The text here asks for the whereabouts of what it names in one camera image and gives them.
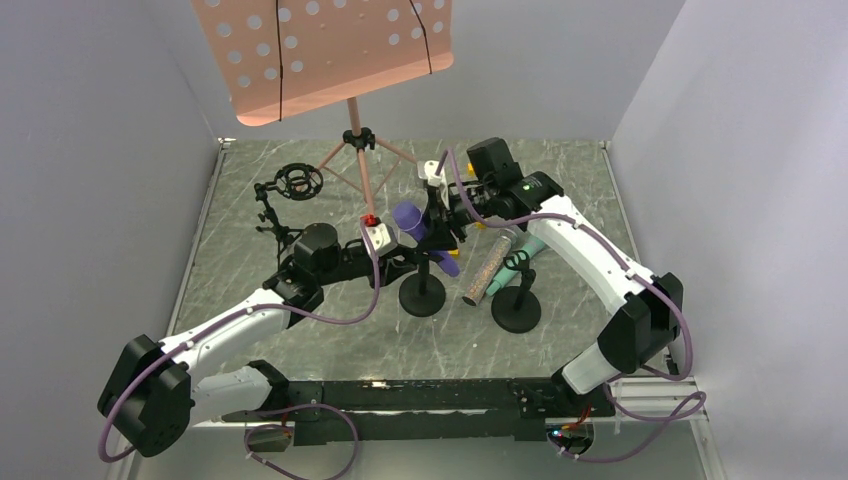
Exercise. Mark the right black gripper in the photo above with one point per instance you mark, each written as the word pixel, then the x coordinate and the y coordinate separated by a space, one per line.
pixel 439 216

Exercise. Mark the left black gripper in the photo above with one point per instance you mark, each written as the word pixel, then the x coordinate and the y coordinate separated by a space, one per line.
pixel 403 257

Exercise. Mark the purple microphone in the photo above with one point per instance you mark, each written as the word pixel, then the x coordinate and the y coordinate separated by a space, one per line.
pixel 410 219

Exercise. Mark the black desk mic stand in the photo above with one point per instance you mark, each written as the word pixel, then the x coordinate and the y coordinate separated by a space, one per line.
pixel 422 294

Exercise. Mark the teal green microphone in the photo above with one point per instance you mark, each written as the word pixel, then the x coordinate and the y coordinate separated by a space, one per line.
pixel 512 263

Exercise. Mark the black round base mic stand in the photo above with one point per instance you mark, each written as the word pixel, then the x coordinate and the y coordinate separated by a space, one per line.
pixel 516 309

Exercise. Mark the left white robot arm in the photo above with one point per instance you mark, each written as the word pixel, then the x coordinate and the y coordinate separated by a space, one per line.
pixel 158 389

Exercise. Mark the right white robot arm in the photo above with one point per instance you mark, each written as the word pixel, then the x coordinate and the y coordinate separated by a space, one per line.
pixel 645 309

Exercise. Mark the pink perforated music stand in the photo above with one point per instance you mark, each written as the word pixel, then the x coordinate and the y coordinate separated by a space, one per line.
pixel 284 58

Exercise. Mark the glitter sequin microphone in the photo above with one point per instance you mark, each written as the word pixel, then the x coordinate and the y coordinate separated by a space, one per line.
pixel 490 266

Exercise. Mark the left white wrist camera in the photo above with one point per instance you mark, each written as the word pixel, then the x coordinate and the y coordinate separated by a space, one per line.
pixel 379 235

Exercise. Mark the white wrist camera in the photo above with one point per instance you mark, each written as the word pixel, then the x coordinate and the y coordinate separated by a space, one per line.
pixel 379 235
pixel 431 174

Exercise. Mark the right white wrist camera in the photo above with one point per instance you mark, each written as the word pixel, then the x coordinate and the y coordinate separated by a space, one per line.
pixel 431 174

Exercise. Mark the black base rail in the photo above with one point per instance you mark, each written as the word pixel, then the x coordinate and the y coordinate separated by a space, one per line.
pixel 519 408

